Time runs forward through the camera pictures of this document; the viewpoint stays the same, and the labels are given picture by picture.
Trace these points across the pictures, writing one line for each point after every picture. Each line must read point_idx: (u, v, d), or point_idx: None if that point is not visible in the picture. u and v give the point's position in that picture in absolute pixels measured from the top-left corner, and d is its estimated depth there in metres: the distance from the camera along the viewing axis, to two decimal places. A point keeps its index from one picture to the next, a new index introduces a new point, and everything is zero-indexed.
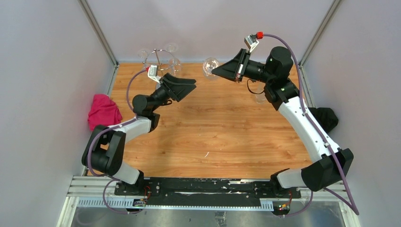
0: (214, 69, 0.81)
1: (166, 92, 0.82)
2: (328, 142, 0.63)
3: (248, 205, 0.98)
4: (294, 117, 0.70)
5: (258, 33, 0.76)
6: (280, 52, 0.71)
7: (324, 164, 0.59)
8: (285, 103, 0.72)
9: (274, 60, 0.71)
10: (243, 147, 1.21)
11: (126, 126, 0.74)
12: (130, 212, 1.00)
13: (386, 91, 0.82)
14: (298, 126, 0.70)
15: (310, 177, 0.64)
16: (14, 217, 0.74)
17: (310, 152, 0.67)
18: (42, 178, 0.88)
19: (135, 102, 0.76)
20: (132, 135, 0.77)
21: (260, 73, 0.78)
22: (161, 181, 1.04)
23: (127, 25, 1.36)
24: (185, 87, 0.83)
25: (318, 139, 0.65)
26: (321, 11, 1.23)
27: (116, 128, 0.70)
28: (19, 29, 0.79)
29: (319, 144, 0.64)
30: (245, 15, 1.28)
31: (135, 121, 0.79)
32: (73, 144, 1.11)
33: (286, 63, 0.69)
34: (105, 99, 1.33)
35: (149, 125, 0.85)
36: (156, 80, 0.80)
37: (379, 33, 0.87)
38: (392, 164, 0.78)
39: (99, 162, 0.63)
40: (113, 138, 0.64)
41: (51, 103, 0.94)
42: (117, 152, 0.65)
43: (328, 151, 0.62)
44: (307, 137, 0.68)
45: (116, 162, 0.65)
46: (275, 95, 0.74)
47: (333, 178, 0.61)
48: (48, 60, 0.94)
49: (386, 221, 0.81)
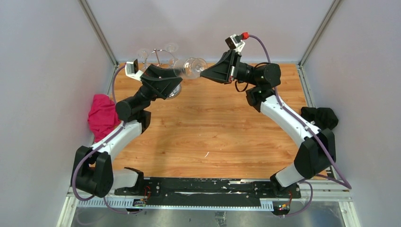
0: (204, 72, 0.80)
1: (150, 90, 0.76)
2: (307, 126, 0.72)
3: (248, 205, 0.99)
4: (274, 113, 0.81)
5: (244, 35, 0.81)
6: (272, 70, 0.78)
7: (308, 144, 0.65)
8: (264, 102, 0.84)
9: (265, 80, 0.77)
10: (243, 147, 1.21)
11: (111, 142, 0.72)
12: (130, 212, 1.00)
13: (386, 91, 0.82)
14: (279, 119, 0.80)
15: (301, 165, 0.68)
16: (14, 217, 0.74)
17: (295, 139, 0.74)
18: (41, 178, 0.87)
19: (119, 109, 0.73)
20: (119, 147, 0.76)
21: (248, 74, 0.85)
22: (161, 181, 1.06)
23: (127, 25, 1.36)
24: (169, 81, 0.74)
25: (298, 125, 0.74)
26: (320, 11, 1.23)
27: (100, 149, 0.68)
28: (19, 28, 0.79)
29: (300, 129, 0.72)
30: (245, 15, 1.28)
31: (122, 130, 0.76)
32: (73, 144, 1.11)
33: (274, 83, 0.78)
34: (105, 99, 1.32)
35: (140, 126, 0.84)
36: (135, 77, 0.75)
37: (379, 33, 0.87)
38: (393, 164, 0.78)
39: (87, 185, 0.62)
40: (98, 162, 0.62)
41: (50, 103, 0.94)
42: (106, 175, 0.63)
43: (309, 133, 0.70)
44: (289, 127, 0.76)
45: (106, 184, 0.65)
46: (255, 100, 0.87)
47: (320, 161, 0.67)
48: (47, 60, 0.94)
49: (387, 222, 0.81)
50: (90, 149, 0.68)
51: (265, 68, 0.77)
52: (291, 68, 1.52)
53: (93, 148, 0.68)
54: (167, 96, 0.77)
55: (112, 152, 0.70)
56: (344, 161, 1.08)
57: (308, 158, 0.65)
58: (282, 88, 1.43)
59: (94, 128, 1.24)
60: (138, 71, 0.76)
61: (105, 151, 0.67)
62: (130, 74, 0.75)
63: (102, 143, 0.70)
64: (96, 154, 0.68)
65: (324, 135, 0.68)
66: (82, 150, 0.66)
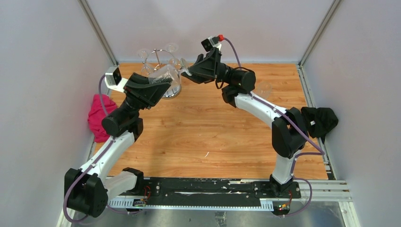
0: (192, 66, 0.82)
1: (136, 101, 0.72)
2: (275, 108, 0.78)
3: (247, 205, 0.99)
4: (247, 103, 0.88)
5: (219, 37, 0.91)
6: (249, 78, 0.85)
7: (277, 123, 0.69)
8: (238, 98, 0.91)
9: (242, 86, 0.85)
10: (243, 147, 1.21)
11: (100, 161, 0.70)
12: (130, 212, 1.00)
13: (386, 91, 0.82)
14: (252, 109, 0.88)
15: (280, 145, 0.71)
16: (14, 216, 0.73)
17: (267, 122, 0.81)
18: (40, 178, 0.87)
19: (106, 125, 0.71)
20: (111, 163, 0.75)
21: (227, 74, 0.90)
22: (161, 181, 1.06)
23: (127, 25, 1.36)
24: (156, 87, 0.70)
25: (267, 109, 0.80)
26: (320, 11, 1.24)
27: (90, 171, 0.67)
28: (20, 28, 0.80)
29: (270, 112, 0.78)
30: (244, 15, 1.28)
31: (113, 143, 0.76)
32: (73, 143, 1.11)
33: (248, 90, 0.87)
34: (106, 99, 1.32)
35: (133, 136, 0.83)
36: (118, 89, 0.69)
37: (378, 32, 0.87)
38: (392, 163, 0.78)
39: (81, 205, 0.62)
40: (88, 186, 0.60)
41: (50, 101, 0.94)
42: (98, 196, 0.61)
43: (277, 113, 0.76)
44: (262, 113, 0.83)
45: (100, 204, 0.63)
46: (230, 99, 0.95)
47: (295, 139, 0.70)
48: (48, 59, 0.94)
49: (386, 221, 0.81)
50: (79, 171, 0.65)
51: (244, 76, 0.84)
52: (292, 69, 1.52)
53: (82, 170, 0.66)
54: (157, 103, 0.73)
55: (102, 172, 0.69)
56: (345, 161, 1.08)
57: (281, 136, 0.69)
58: (283, 88, 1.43)
59: (94, 128, 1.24)
60: (120, 82, 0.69)
61: (95, 173, 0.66)
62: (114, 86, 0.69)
63: (91, 163, 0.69)
64: (86, 177, 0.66)
65: (291, 114, 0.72)
66: (72, 173, 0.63)
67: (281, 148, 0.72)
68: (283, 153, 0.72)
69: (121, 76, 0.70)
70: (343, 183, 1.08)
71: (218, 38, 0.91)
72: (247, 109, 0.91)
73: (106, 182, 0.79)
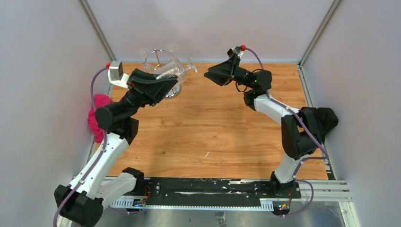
0: (211, 67, 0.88)
1: (140, 97, 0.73)
2: (287, 107, 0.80)
3: (247, 205, 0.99)
4: (263, 104, 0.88)
5: (242, 47, 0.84)
6: (265, 76, 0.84)
7: (287, 119, 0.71)
8: (257, 100, 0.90)
9: (257, 83, 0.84)
10: (243, 147, 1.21)
11: (90, 176, 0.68)
12: (130, 212, 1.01)
13: (386, 91, 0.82)
14: (266, 109, 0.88)
15: (288, 144, 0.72)
16: (14, 217, 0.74)
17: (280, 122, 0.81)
18: (41, 178, 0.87)
19: (100, 116, 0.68)
20: (103, 175, 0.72)
21: (246, 77, 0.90)
22: (161, 181, 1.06)
23: (128, 25, 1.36)
24: (163, 83, 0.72)
25: (280, 108, 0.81)
26: (320, 11, 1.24)
27: (79, 188, 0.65)
28: (20, 28, 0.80)
29: (282, 110, 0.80)
30: (244, 15, 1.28)
31: (103, 154, 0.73)
32: (73, 144, 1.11)
33: (265, 89, 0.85)
34: (106, 99, 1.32)
35: (126, 140, 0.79)
36: (121, 84, 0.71)
37: (378, 33, 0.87)
38: (392, 163, 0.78)
39: (75, 219, 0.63)
40: (78, 205, 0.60)
41: (50, 101, 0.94)
42: (90, 211, 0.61)
43: (289, 112, 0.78)
44: (275, 113, 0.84)
45: (94, 215, 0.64)
46: (250, 100, 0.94)
47: (303, 139, 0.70)
48: (48, 59, 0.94)
49: (386, 221, 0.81)
50: (68, 188, 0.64)
51: (258, 74, 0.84)
52: (292, 69, 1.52)
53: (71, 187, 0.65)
54: (160, 99, 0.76)
55: (93, 186, 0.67)
56: (345, 161, 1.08)
57: (291, 132, 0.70)
58: (283, 88, 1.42)
59: (94, 128, 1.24)
60: (123, 76, 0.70)
61: (84, 191, 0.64)
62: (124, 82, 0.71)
63: (80, 180, 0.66)
64: None
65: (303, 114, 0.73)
66: (61, 189, 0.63)
67: (290, 147, 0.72)
68: (291, 153, 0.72)
69: (123, 71, 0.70)
70: (343, 183, 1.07)
71: (241, 47, 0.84)
72: (264, 111, 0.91)
73: (103, 189, 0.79)
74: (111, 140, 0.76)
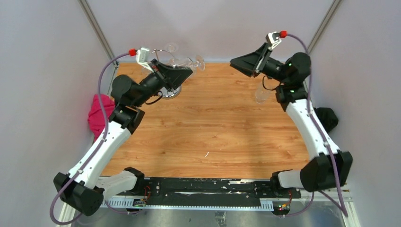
0: (234, 59, 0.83)
1: (161, 82, 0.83)
2: (327, 142, 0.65)
3: (247, 205, 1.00)
4: (298, 117, 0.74)
5: (283, 32, 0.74)
6: (301, 58, 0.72)
7: (321, 161, 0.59)
8: (292, 103, 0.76)
9: (292, 66, 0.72)
10: (243, 147, 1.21)
11: (89, 165, 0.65)
12: (130, 212, 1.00)
13: (386, 91, 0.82)
14: (300, 124, 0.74)
15: (308, 178, 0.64)
16: (14, 217, 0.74)
17: (310, 151, 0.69)
18: (41, 178, 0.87)
19: (119, 82, 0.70)
20: (103, 164, 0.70)
21: (277, 71, 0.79)
22: (161, 181, 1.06)
23: (128, 25, 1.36)
24: (180, 72, 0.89)
25: (318, 137, 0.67)
26: (321, 11, 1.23)
27: (77, 178, 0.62)
28: (19, 28, 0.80)
29: (319, 144, 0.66)
30: (244, 15, 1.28)
31: (103, 143, 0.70)
32: (73, 144, 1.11)
33: (303, 72, 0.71)
34: (106, 99, 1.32)
35: (128, 129, 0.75)
36: (146, 65, 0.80)
37: (378, 33, 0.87)
38: (392, 163, 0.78)
39: (75, 205, 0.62)
40: (75, 195, 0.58)
41: (50, 102, 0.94)
42: (89, 201, 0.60)
43: (326, 149, 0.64)
44: (308, 136, 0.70)
45: (93, 204, 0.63)
46: (284, 95, 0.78)
47: (328, 180, 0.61)
48: (48, 60, 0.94)
49: (386, 222, 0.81)
50: (67, 177, 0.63)
51: (293, 55, 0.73)
52: None
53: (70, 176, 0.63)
54: (176, 87, 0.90)
55: (92, 176, 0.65)
56: None
57: (311, 165, 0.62)
58: None
59: (94, 128, 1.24)
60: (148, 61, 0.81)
61: (82, 182, 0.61)
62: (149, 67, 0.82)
63: (78, 170, 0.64)
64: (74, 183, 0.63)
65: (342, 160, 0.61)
66: (60, 177, 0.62)
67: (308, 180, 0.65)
68: (308, 185, 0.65)
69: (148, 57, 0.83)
70: None
71: (280, 33, 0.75)
72: (295, 122, 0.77)
73: (105, 181, 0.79)
74: (112, 129, 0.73)
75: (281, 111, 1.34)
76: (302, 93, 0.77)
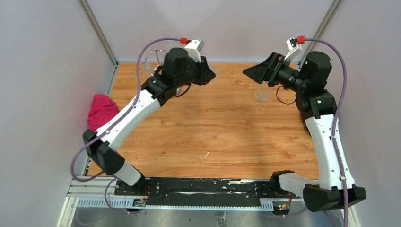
0: (246, 69, 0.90)
1: (197, 73, 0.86)
2: (344, 176, 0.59)
3: (247, 205, 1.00)
4: (318, 135, 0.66)
5: (300, 38, 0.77)
6: (317, 54, 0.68)
7: (331, 198, 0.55)
8: (315, 118, 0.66)
9: (310, 62, 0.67)
10: (243, 147, 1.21)
11: (116, 127, 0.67)
12: (130, 212, 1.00)
13: (387, 90, 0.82)
14: (318, 144, 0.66)
15: (312, 200, 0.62)
16: (13, 216, 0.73)
17: (321, 176, 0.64)
18: (40, 177, 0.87)
19: (177, 51, 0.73)
20: (130, 129, 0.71)
21: (291, 81, 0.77)
22: (161, 181, 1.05)
23: (128, 25, 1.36)
24: (208, 72, 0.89)
25: (335, 168, 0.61)
26: (321, 11, 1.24)
27: (103, 137, 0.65)
28: (20, 27, 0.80)
29: (334, 175, 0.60)
30: (245, 14, 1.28)
31: (132, 110, 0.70)
32: (73, 144, 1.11)
33: (323, 66, 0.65)
34: (106, 99, 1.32)
35: (158, 100, 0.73)
36: (197, 55, 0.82)
37: (378, 32, 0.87)
38: (393, 163, 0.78)
39: (98, 162, 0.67)
40: (100, 152, 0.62)
41: (50, 101, 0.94)
42: (110, 161, 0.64)
43: (341, 184, 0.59)
44: (324, 162, 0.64)
45: (114, 165, 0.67)
46: (308, 103, 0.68)
47: (331, 208, 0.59)
48: (48, 59, 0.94)
49: (387, 222, 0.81)
50: (95, 135, 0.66)
51: (309, 53, 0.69)
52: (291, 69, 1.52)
53: (97, 134, 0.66)
54: (206, 83, 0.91)
55: (117, 139, 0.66)
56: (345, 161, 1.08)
57: (318, 193, 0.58)
58: (283, 89, 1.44)
59: (93, 128, 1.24)
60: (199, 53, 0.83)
61: (107, 142, 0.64)
62: (199, 54, 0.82)
63: (106, 129, 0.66)
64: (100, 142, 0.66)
65: (354, 197, 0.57)
66: (89, 133, 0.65)
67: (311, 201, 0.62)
68: (309, 204, 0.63)
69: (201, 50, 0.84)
70: None
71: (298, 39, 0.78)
72: (312, 137, 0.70)
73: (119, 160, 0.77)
74: (143, 98, 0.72)
75: (281, 111, 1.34)
76: (328, 98, 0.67)
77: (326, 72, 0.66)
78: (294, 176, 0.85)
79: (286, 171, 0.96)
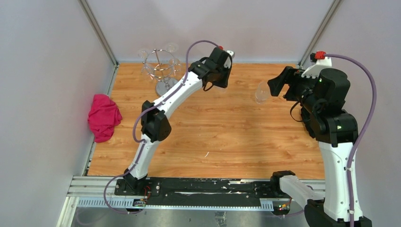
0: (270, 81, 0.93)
1: (225, 75, 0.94)
2: (353, 210, 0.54)
3: (248, 205, 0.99)
4: (332, 163, 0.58)
5: (319, 53, 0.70)
6: (334, 70, 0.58)
7: None
8: (332, 146, 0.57)
9: (325, 79, 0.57)
10: (243, 147, 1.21)
11: (169, 100, 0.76)
12: (130, 212, 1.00)
13: (388, 90, 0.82)
14: (330, 171, 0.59)
15: (314, 218, 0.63)
16: (13, 216, 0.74)
17: (327, 203, 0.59)
18: (41, 177, 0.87)
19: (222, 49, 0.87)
20: (178, 104, 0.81)
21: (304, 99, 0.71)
22: (161, 181, 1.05)
23: (128, 25, 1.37)
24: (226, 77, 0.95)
25: (344, 200, 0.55)
26: (320, 11, 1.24)
27: (160, 107, 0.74)
28: (20, 28, 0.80)
29: (342, 208, 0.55)
30: (245, 15, 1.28)
31: (181, 88, 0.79)
32: (73, 144, 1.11)
33: (342, 84, 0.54)
34: (106, 99, 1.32)
35: (201, 82, 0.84)
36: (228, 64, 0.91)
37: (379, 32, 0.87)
38: (393, 163, 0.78)
39: (149, 130, 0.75)
40: (156, 119, 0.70)
41: (50, 101, 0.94)
42: (162, 128, 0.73)
43: (348, 217, 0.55)
44: (333, 190, 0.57)
45: (164, 133, 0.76)
46: (326, 126, 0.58)
47: None
48: (48, 59, 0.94)
49: (386, 221, 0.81)
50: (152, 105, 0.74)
51: (322, 70, 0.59)
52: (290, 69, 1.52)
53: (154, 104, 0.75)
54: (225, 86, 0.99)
55: (169, 110, 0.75)
56: None
57: (322, 218, 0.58)
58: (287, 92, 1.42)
59: (93, 128, 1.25)
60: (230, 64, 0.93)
61: (162, 110, 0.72)
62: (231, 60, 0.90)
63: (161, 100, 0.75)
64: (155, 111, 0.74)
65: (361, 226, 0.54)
66: (147, 104, 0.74)
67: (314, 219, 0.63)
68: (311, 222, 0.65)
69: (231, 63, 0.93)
70: None
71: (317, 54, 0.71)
72: (324, 159, 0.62)
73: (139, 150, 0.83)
74: (190, 78, 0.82)
75: (282, 111, 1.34)
76: (349, 120, 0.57)
77: (344, 90, 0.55)
78: (295, 184, 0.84)
79: (286, 173, 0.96)
